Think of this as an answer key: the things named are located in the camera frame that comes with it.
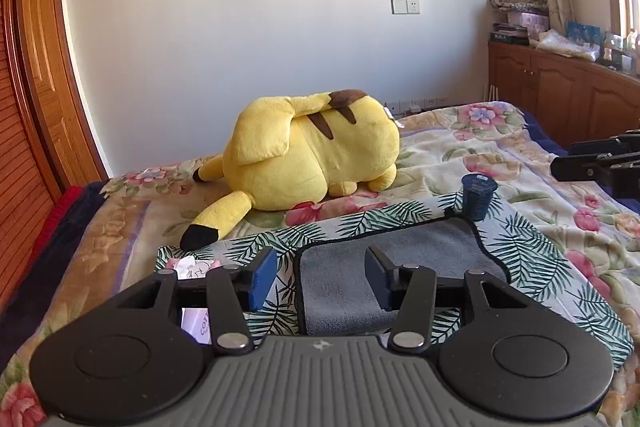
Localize wooden wardrobe door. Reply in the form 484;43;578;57
1;0;107;305

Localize pink tissue pack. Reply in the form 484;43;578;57
165;255;222;345

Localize yellow Pikachu plush toy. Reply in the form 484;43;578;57
180;89;401;251

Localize white wall power sockets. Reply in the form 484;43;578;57
383;96;448;116

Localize clutter pile on cabinet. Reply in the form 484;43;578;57
488;0;639;75

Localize floral bed blanket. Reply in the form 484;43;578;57
1;102;639;426

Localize palm leaf print cloth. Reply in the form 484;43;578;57
155;193;634;367

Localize grey folded towel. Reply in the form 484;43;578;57
294;217;511;336

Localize wooden low cabinet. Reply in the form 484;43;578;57
488;41;639;147

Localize dark blue cup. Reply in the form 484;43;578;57
461;172;498;221

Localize white wall switch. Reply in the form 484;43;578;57
390;0;421;15

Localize red blanket edge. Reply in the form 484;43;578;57
28;185;84;263

